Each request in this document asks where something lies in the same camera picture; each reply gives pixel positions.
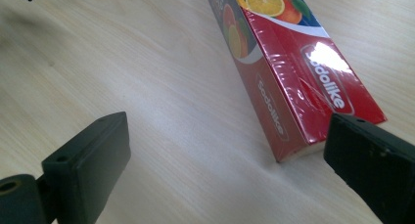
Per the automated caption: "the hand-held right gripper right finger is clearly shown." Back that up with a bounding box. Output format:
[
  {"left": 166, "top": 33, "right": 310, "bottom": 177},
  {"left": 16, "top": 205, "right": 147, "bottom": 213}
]
[{"left": 323, "top": 112, "right": 415, "bottom": 224}]

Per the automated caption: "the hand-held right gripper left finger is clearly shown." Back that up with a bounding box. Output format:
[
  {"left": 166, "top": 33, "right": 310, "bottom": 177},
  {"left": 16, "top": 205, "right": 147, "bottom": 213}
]
[{"left": 41, "top": 111, "right": 132, "bottom": 224}]

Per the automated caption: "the red box with fruit print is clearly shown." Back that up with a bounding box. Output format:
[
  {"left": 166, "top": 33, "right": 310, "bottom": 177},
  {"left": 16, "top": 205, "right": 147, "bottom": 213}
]
[{"left": 203, "top": 0, "right": 388, "bottom": 163}]

